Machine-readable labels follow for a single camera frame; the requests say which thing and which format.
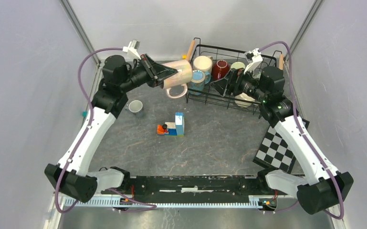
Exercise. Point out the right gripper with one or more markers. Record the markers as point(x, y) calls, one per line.
point(235, 79)

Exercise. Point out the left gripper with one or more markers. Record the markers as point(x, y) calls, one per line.
point(155, 71)

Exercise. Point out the pink mug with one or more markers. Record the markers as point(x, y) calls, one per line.
point(184, 76)

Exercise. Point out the grey blue small cup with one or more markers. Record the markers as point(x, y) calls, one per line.
point(136, 108)

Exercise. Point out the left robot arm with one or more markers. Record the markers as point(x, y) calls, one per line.
point(70, 175)

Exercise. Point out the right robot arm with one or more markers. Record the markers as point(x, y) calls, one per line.
point(323, 185)

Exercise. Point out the red mug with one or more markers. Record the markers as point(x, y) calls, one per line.
point(220, 69)

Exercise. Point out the blue mug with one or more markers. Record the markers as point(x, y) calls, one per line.
point(198, 82)

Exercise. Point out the cream cup lower right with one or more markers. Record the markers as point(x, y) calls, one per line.
point(243, 100)

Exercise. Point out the green mug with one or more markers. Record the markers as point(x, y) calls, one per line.
point(237, 66)

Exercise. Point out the cream floral mug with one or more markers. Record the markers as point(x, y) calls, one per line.
point(203, 63)

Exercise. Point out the toy block structure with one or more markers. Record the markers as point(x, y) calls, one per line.
point(176, 128)

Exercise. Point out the checkerboard calibration board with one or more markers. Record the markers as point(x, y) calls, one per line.
point(274, 152)

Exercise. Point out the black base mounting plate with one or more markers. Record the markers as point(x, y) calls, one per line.
point(194, 189)

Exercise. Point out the black wire dish rack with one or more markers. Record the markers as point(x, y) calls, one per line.
point(209, 95)

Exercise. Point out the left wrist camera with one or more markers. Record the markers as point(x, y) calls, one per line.
point(131, 50)

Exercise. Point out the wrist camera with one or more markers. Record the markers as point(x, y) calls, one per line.
point(254, 59)
point(131, 50)

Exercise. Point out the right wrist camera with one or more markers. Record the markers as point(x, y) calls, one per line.
point(254, 59)

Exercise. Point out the slotted cable duct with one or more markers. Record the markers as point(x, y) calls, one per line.
point(118, 202)

